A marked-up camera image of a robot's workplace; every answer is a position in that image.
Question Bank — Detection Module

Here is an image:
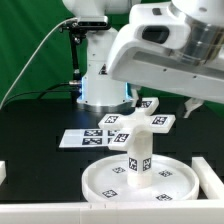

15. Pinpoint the black camera on stand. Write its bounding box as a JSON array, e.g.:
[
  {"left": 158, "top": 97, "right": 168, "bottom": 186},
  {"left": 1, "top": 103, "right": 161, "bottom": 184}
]
[{"left": 59, "top": 16, "right": 111, "bottom": 97}]

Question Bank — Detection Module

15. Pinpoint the white L-shaped fence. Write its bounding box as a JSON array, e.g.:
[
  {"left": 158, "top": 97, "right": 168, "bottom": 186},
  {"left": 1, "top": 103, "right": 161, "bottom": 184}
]
[{"left": 0, "top": 157, "right": 224, "bottom": 224}]

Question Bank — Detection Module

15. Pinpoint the white marker sheet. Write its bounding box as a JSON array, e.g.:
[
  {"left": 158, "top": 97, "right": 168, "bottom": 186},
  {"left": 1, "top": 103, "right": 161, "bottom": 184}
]
[{"left": 59, "top": 129, "right": 116, "bottom": 148}]

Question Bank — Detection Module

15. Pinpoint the white round table top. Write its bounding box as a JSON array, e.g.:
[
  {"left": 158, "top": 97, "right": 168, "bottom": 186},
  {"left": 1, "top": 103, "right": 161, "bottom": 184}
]
[{"left": 82, "top": 154, "right": 199, "bottom": 202}]

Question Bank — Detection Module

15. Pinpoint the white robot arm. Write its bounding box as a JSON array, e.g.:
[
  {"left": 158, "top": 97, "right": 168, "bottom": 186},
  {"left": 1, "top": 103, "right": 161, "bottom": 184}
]
[{"left": 62, "top": 0, "right": 224, "bottom": 113}]

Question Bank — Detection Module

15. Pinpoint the black cable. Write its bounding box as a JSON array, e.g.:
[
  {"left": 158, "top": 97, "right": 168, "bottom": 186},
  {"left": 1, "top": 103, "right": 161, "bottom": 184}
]
[{"left": 0, "top": 82, "right": 83, "bottom": 107}]

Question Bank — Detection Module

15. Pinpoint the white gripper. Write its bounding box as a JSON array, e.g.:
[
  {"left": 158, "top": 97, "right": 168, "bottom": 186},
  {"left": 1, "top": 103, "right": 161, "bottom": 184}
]
[{"left": 105, "top": 23, "right": 224, "bottom": 119}]

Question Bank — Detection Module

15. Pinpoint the white block at left edge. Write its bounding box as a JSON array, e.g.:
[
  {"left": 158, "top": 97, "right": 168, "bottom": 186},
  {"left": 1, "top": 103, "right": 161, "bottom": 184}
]
[{"left": 0, "top": 161, "right": 6, "bottom": 185}]

